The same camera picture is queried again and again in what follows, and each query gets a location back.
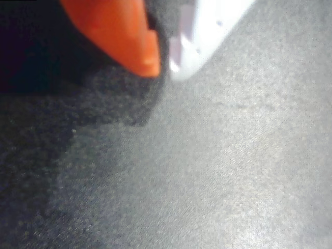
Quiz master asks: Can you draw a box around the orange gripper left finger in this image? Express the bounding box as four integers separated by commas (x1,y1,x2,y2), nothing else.
60,0,162,78

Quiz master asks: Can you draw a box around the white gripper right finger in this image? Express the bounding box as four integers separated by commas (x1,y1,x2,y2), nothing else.
168,0,256,83

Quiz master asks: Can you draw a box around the black desk mat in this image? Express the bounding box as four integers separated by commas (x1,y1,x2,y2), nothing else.
0,0,332,249

